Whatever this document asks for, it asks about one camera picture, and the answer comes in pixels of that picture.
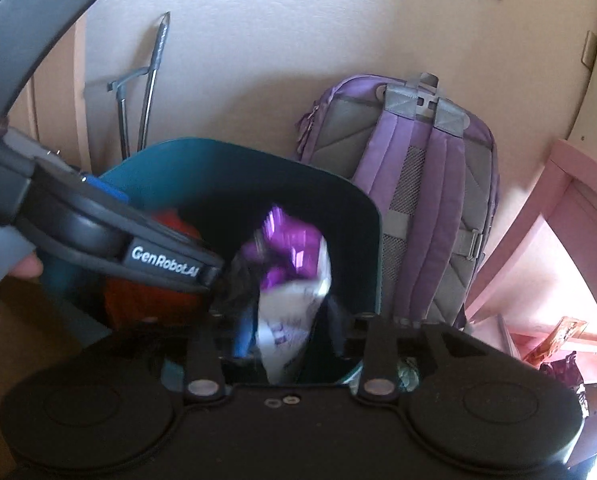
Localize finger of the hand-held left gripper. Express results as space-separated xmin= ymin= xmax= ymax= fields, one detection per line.
xmin=103 ymin=200 xmax=225 ymax=295
xmin=77 ymin=173 xmax=131 ymax=207

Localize red crumpled bag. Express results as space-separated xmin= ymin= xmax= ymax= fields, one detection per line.
xmin=103 ymin=207 xmax=214 ymax=331

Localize orange snack packet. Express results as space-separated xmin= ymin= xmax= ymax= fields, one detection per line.
xmin=523 ymin=316 xmax=587 ymax=366

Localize white plastic sheet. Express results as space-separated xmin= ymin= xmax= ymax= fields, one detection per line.
xmin=471 ymin=312 xmax=522 ymax=356

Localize beige door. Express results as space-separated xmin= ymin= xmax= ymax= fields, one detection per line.
xmin=8 ymin=7 xmax=92 ymax=173

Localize purple foil wrapper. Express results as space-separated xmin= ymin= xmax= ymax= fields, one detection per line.
xmin=539 ymin=351 xmax=587 ymax=396

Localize purple white snack wrapper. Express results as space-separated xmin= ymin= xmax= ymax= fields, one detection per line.
xmin=231 ymin=205 xmax=332 ymax=383

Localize teal patterned cloth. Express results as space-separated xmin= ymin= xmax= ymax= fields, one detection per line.
xmin=397 ymin=357 xmax=419 ymax=391

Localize grey metal folding stick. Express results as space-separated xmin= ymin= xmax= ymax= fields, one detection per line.
xmin=107 ymin=11 xmax=172 ymax=161

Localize pink wooden furniture frame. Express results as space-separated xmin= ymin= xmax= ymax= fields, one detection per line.
xmin=461 ymin=137 xmax=597 ymax=466

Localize person's left hand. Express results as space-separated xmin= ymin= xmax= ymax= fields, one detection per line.
xmin=0 ymin=254 xmax=44 ymax=348

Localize purple grey backpack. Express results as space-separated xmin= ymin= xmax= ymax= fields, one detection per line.
xmin=293 ymin=72 xmax=499 ymax=333

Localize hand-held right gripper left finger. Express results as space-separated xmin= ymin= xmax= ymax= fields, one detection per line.
xmin=92 ymin=304 xmax=256 ymax=404

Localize teal trash bin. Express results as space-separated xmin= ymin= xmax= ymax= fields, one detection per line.
xmin=43 ymin=137 xmax=383 ymax=396

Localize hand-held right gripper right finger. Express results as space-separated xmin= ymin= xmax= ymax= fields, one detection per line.
xmin=327 ymin=300 xmax=499 ymax=404

